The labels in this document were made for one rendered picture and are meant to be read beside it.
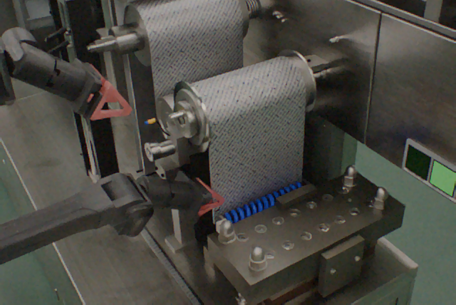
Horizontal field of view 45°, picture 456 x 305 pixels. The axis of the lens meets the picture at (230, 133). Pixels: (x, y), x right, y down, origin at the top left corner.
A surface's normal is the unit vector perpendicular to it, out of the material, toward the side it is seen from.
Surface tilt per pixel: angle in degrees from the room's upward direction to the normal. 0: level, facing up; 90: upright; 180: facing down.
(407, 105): 90
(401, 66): 90
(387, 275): 0
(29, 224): 22
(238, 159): 90
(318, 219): 0
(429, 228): 0
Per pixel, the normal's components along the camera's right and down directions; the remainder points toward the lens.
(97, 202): 0.29, -0.68
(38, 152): -0.03, -0.84
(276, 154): 0.53, 0.44
